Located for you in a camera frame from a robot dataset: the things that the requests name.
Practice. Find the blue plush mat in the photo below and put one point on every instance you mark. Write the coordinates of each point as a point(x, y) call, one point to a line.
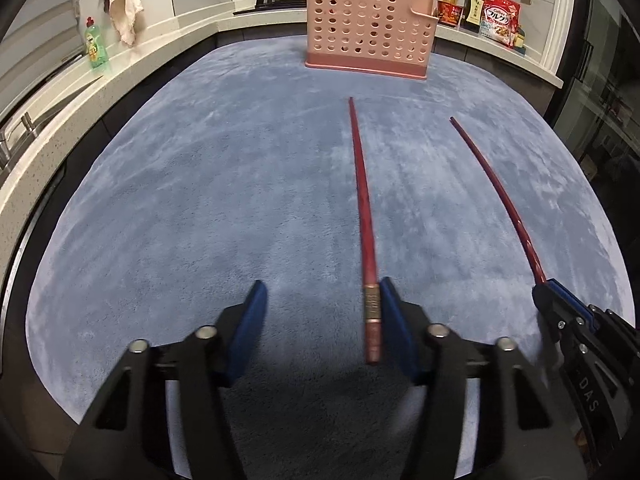
point(200, 185)

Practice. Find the beige towel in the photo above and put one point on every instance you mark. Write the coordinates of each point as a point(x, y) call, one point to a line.
point(125, 5)

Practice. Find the steel sink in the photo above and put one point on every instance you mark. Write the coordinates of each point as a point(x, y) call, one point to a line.
point(17, 135)

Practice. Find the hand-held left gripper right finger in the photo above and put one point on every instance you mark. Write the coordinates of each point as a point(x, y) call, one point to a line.
point(397, 330)

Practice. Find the small dark bottle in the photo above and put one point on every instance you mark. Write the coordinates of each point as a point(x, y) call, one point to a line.
point(520, 40)

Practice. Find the white window blind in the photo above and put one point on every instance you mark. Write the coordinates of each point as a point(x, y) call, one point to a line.
point(35, 35)

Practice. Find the red cereal bag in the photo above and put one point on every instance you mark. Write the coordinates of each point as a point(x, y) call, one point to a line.
point(500, 20)

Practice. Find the black gas stove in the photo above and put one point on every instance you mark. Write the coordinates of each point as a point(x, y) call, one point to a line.
point(270, 2)

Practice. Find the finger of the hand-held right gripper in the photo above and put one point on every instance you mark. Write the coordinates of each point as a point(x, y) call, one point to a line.
point(570, 296)
point(547, 310)

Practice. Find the green dish soap bottle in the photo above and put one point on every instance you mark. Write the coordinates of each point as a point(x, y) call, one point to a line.
point(96, 47)

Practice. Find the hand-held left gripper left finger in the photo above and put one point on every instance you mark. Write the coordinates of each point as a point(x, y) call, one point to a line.
point(248, 325)

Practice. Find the pink perforated utensil holder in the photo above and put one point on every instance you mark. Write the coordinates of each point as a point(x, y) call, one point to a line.
point(370, 30)

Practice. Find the glass sliding door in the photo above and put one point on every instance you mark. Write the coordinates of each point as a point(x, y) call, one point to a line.
point(600, 60)

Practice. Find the dark soy sauce bottle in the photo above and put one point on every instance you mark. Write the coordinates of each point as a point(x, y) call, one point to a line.
point(474, 10)

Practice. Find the dark red chopstick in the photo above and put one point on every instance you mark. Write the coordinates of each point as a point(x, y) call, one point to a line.
point(505, 205)
point(367, 240)

